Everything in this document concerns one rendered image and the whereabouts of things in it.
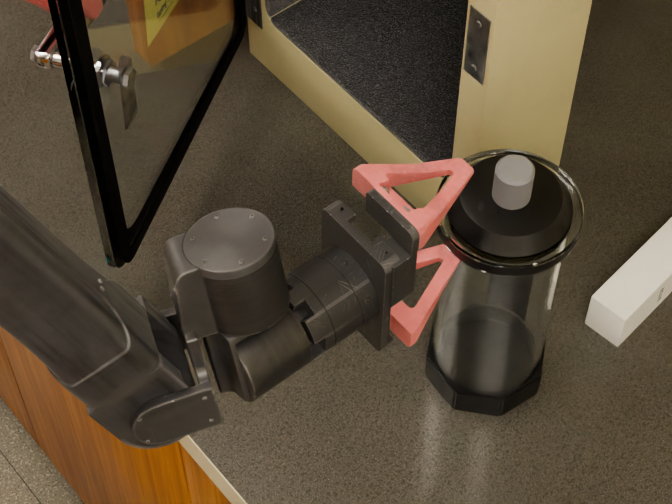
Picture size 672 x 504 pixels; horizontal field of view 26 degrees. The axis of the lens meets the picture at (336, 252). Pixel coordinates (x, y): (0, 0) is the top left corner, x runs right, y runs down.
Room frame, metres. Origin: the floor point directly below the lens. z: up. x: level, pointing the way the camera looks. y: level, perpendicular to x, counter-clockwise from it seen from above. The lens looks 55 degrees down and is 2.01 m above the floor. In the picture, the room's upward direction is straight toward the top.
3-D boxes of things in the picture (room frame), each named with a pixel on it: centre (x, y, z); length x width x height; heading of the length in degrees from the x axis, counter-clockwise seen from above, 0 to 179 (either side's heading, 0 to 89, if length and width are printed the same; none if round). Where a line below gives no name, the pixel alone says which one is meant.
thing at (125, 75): (0.73, 0.16, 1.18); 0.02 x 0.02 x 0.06; 71
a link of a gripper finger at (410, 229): (0.58, -0.05, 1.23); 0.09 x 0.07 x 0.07; 129
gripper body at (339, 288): (0.54, 0.00, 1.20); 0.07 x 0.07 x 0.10; 39
